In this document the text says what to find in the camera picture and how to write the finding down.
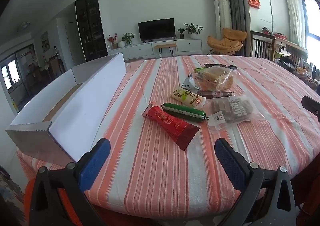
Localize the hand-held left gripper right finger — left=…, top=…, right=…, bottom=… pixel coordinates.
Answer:
left=214, top=138, right=297, bottom=226

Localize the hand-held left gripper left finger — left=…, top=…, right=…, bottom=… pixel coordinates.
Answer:
left=29, top=138, right=111, bottom=226

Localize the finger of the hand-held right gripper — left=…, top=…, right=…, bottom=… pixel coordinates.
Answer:
left=301, top=96, right=320, bottom=123

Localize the clear bag of brown pieces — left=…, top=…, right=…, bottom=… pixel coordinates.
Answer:
left=207, top=95, right=265, bottom=134

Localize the white board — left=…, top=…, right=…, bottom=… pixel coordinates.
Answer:
left=5, top=52, right=126, bottom=166

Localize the green sausage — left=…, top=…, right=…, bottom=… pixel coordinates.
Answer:
left=162, top=103, right=209, bottom=123

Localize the brown stick snack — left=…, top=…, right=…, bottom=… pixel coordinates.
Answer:
left=197, top=90, right=233, bottom=99

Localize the red snack packet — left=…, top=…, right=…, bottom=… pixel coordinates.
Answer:
left=142, top=101, right=200, bottom=151

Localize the cream snack packet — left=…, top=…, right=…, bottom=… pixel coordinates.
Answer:
left=170, top=86, right=207, bottom=110

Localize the bagged bread loaf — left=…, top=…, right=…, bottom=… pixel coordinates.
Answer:
left=191, top=66, right=237, bottom=91

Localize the grey foil snack packet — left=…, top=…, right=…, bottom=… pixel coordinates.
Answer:
left=184, top=77, right=200, bottom=91

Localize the long black candy packet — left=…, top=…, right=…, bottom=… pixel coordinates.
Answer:
left=194, top=63, right=237, bottom=72

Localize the cluttered wooden bench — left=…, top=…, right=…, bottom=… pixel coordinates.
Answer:
left=275, top=38, right=320, bottom=86

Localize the orange striped tablecloth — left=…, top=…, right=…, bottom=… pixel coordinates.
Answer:
left=16, top=55, right=320, bottom=216

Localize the dark wooden chair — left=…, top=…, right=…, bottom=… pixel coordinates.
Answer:
left=250, top=31, right=275, bottom=61

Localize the white curtain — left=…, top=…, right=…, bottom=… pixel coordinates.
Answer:
left=282, top=0, right=304, bottom=46

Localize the orange lounge chair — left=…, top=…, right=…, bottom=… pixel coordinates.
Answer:
left=206, top=28, right=247, bottom=57

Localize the glass balcony door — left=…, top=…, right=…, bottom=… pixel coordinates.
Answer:
left=0, top=46, right=35, bottom=114

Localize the white TV cabinet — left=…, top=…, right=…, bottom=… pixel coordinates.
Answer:
left=107, top=39, right=202, bottom=59

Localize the red flower plant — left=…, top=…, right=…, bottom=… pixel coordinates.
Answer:
left=107, top=33, right=119, bottom=49

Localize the bushy potted green plant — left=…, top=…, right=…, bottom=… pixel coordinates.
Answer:
left=121, top=32, right=135, bottom=46

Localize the grey curtain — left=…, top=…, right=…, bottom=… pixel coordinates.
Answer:
left=218, top=0, right=250, bottom=56

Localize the covered standing air conditioner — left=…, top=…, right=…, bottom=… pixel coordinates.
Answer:
left=212, top=0, right=232, bottom=41

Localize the wooden stool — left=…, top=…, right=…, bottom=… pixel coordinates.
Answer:
left=154, top=43, right=177, bottom=58

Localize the black display cabinet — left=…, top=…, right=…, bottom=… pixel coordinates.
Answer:
left=75, top=0, right=108, bottom=62

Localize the large potted green plant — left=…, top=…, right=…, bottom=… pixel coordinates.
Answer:
left=184, top=23, right=203, bottom=39

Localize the black television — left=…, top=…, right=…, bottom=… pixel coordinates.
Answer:
left=138, top=18, right=175, bottom=41

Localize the wall painting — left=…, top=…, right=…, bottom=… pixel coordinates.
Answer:
left=41, top=31, right=49, bottom=53

